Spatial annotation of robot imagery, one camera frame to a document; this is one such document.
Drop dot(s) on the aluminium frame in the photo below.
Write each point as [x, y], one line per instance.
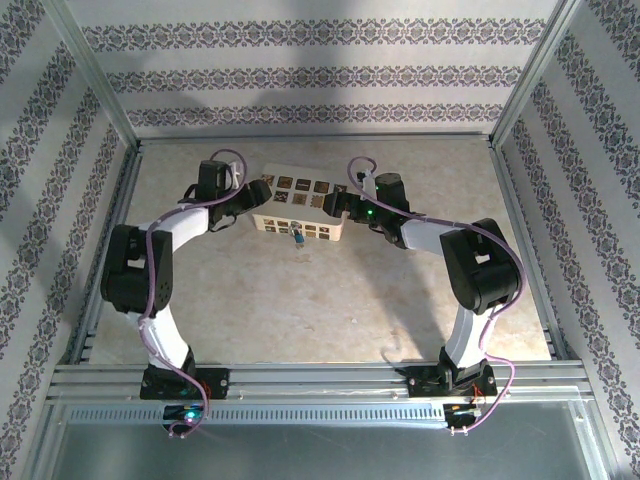
[320, 372]

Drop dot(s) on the white box with picture tiles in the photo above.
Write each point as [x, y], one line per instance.
[300, 207]

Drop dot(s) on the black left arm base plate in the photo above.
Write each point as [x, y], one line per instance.
[215, 382]

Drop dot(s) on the left controller board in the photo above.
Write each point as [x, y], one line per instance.
[185, 414]

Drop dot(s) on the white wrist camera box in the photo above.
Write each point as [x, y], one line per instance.
[367, 181]
[236, 175]

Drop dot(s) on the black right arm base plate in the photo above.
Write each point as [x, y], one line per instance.
[422, 382]

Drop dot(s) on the right controller board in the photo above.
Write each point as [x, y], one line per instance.
[462, 410]

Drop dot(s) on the grey metal panel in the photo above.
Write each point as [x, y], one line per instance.
[320, 455]

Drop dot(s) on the key with blue head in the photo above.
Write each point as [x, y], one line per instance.
[299, 243]

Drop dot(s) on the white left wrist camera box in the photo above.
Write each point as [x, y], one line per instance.
[236, 175]

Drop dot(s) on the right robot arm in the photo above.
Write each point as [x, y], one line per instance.
[462, 335]

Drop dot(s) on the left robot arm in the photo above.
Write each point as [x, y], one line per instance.
[160, 330]

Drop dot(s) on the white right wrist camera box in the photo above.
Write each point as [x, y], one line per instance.
[367, 181]

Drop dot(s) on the controller board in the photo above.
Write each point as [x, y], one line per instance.
[462, 410]
[185, 414]

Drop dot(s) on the silver padlock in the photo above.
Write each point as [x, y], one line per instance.
[293, 231]

